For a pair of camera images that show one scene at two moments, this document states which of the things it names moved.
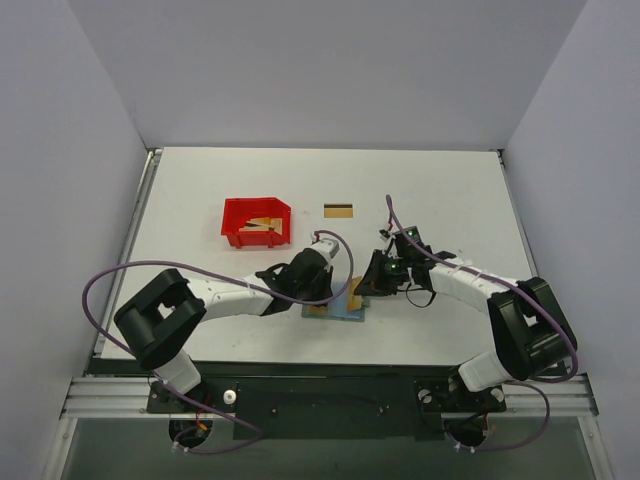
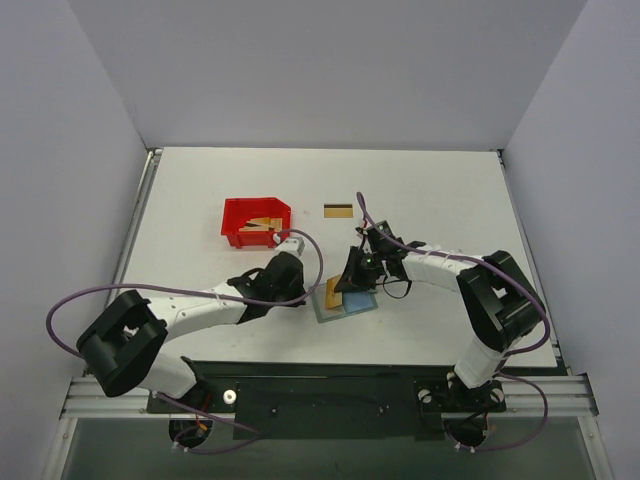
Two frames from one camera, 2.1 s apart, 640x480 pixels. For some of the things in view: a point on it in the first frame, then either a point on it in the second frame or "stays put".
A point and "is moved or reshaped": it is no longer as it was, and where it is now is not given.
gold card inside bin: (263, 224) stays put
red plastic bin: (237, 212) stays put
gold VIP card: (354, 302) is moved or reshaped
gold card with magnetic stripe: (338, 210) stays put
